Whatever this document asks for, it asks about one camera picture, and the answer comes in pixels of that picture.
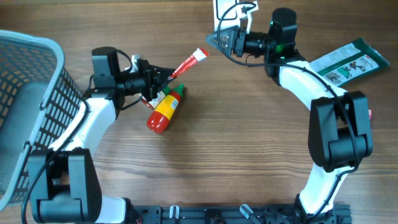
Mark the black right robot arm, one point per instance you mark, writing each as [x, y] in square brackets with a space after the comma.
[339, 135]

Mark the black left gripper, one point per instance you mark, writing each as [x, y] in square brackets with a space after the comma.
[153, 78]

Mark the red Nescafe coffee stick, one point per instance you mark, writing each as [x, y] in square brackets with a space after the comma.
[196, 57]

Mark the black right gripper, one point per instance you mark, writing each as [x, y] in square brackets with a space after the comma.
[234, 40]

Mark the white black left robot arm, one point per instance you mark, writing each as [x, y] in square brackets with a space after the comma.
[64, 186]

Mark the green 3M gloves pack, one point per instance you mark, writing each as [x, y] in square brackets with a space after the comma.
[348, 62]

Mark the white barcode scanner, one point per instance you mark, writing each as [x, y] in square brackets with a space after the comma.
[230, 19]

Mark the red sauce bottle green cap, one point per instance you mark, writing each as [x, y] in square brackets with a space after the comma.
[160, 118]

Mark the grey plastic mesh basket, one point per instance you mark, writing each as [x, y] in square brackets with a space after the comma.
[39, 99]

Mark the small jar green lid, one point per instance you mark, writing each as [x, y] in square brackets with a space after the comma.
[152, 104]

